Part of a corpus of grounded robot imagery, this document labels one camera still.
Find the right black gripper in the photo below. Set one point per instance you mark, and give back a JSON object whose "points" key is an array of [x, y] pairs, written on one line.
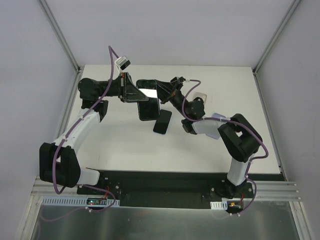
{"points": [[172, 90]]}

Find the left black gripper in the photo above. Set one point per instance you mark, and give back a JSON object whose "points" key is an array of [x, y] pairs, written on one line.
{"points": [[124, 87]]}

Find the blue phone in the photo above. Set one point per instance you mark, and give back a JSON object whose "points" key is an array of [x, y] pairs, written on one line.
{"points": [[162, 123]]}

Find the clear phone case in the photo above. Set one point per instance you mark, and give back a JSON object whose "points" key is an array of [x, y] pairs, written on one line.
{"points": [[200, 96]]}

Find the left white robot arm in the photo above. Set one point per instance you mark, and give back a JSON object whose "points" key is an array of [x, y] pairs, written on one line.
{"points": [[58, 162]]}

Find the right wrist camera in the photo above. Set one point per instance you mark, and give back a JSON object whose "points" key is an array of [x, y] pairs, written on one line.
{"points": [[177, 80]]}

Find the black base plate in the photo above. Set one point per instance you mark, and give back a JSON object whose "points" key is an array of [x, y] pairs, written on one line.
{"points": [[180, 190]]}

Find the left white cable duct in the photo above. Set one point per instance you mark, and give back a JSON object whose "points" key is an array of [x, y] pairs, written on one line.
{"points": [[68, 201]]}

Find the white cable duct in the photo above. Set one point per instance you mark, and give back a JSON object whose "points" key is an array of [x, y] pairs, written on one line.
{"points": [[68, 201], [219, 205]]}

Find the left aluminium frame post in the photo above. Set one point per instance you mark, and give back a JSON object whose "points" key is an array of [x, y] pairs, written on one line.
{"points": [[59, 34]]}

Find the aluminium frame post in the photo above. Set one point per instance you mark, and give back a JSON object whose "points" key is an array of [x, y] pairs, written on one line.
{"points": [[277, 34], [59, 34]]}

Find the right white cable duct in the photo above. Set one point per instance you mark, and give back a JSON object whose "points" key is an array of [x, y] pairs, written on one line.
{"points": [[219, 205]]}

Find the aluminium rail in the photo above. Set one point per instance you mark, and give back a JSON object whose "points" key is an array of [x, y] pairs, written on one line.
{"points": [[280, 191]]}

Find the right aluminium frame post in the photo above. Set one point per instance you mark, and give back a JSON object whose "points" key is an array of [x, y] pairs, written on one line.
{"points": [[277, 34]]}

